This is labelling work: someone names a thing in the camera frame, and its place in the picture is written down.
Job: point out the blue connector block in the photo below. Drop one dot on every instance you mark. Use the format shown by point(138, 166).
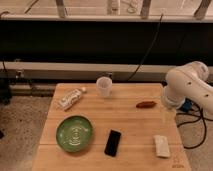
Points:
point(187, 105)

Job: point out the clear plastic cup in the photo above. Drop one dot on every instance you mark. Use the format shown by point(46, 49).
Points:
point(104, 85)

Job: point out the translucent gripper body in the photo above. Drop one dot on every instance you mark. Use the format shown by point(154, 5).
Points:
point(168, 115)

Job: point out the black smartphone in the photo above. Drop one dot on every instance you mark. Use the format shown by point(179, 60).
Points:
point(112, 143)

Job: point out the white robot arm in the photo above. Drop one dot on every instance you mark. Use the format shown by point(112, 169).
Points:
point(188, 81)

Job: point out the green ceramic bowl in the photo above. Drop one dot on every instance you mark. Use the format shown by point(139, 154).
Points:
point(74, 133)

